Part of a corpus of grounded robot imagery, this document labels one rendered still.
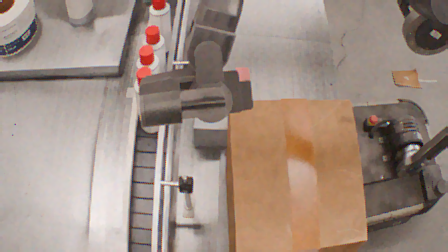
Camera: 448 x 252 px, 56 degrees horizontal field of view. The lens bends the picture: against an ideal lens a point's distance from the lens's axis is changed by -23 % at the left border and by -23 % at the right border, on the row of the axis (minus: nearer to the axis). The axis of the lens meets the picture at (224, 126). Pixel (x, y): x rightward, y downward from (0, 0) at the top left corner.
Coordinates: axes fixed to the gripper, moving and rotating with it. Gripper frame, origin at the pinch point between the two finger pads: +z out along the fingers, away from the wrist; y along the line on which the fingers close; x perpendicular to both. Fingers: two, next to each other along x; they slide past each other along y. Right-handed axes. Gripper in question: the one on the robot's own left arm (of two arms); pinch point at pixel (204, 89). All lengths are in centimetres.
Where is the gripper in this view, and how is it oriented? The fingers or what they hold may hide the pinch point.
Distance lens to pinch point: 91.8
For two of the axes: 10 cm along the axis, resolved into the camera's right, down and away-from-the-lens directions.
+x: 1.0, 9.8, 1.6
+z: -0.8, -1.5, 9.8
